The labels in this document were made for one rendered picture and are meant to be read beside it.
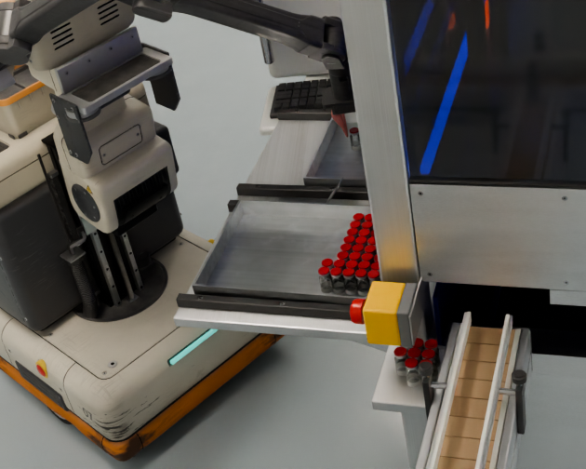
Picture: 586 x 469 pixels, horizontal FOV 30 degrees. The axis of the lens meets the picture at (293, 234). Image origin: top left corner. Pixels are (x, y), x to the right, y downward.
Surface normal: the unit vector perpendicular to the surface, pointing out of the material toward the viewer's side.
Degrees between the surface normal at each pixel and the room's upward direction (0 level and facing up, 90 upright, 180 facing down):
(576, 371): 90
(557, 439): 90
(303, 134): 0
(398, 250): 90
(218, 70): 0
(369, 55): 90
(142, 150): 8
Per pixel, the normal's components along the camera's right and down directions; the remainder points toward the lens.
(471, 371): -0.16, -0.79
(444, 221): -0.28, 0.62
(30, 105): 0.70, 0.37
